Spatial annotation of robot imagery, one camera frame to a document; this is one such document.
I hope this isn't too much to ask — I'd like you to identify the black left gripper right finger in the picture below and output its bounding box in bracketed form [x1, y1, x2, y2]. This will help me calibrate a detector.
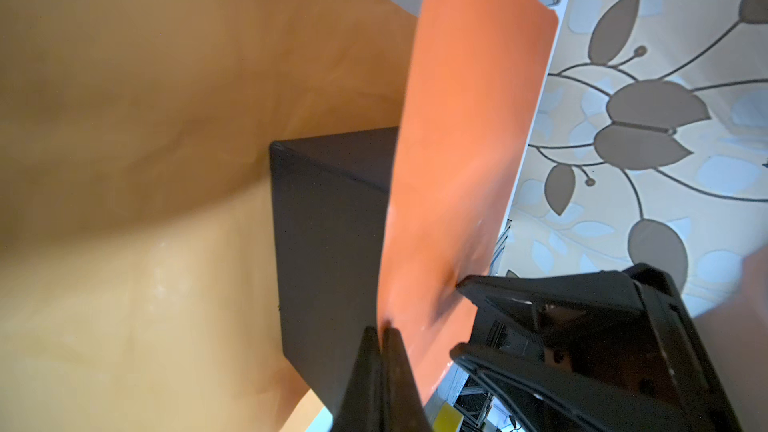
[382, 328, 432, 432]

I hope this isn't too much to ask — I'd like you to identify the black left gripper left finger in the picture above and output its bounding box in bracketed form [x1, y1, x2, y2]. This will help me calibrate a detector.
[331, 327, 382, 432]

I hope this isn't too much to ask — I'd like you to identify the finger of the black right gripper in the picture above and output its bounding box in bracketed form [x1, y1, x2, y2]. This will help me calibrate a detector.
[450, 343, 690, 431]
[457, 271, 643, 324]

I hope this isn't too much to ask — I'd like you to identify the dark navy gift box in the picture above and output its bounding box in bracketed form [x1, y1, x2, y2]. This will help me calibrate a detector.
[269, 127, 398, 413]

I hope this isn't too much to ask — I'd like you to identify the orange wrapping paper sheet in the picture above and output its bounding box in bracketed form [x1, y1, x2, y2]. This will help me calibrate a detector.
[0, 0, 560, 432]

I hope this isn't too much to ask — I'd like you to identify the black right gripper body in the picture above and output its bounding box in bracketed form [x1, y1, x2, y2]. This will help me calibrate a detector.
[473, 264, 741, 431]

